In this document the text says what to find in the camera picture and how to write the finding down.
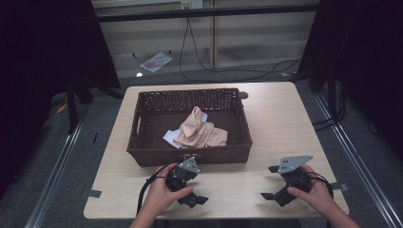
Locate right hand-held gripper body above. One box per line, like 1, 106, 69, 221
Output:
273, 154, 315, 208

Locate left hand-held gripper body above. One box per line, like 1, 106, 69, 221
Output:
164, 156, 201, 193

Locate person's right hand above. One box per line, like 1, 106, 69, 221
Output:
286, 163, 335, 217

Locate person's left hand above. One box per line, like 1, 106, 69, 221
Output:
143, 171, 195, 220

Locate beige cloth garment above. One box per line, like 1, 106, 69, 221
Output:
173, 105, 229, 149

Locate white cloth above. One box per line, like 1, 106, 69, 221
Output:
162, 113, 209, 150

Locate brown wicker basket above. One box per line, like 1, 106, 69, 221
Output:
126, 87, 254, 168

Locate grey tape piece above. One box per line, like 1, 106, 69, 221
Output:
330, 182, 349, 193
81, 188, 103, 200

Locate black metal stand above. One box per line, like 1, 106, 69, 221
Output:
308, 67, 347, 124
65, 75, 126, 136

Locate plastic packet on floor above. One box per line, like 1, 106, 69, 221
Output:
140, 51, 174, 74

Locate black curtain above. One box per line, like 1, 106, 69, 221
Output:
0, 0, 122, 198
297, 0, 403, 160

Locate black horizontal bar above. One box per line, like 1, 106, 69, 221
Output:
94, 3, 321, 23

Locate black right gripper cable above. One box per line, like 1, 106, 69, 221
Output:
302, 170, 335, 199

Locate black cables by stand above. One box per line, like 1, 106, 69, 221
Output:
312, 85, 348, 132

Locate metal floor rail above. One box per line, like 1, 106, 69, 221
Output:
312, 91, 403, 228
24, 107, 91, 228

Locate black floor cable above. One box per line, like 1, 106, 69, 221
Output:
178, 17, 302, 83

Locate white wall socket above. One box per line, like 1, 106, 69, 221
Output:
180, 0, 203, 10

